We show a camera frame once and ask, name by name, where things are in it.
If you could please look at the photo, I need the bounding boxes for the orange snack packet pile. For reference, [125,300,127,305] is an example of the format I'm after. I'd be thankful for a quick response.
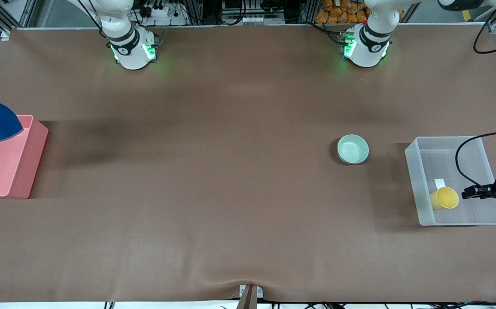
[315,0,371,24]

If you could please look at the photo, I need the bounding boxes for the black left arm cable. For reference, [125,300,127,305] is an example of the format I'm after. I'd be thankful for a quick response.
[455,11,496,194]

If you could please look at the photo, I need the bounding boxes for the yellow cup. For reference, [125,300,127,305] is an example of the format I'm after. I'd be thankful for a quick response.
[429,186,460,210]

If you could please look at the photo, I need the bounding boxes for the clear plastic bin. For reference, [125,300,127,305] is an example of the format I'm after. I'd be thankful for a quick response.
[405,136,496,227]

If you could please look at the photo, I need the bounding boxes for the pale green bowl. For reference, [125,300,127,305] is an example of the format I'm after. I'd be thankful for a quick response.
[337,134,370,165]

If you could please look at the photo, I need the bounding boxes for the brown table cover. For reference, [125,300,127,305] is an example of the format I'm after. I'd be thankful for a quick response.
[0,24,496,303]

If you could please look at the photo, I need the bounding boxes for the pink plastic bin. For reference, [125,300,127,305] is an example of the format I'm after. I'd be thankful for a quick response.
[0,114,49,199]

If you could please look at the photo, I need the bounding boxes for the metal table clamp bracket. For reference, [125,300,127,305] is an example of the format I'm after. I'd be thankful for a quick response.
[238,284,264,309]

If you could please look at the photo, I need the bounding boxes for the white power strip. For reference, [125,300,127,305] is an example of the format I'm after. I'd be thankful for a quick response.
[138,3,189,26]

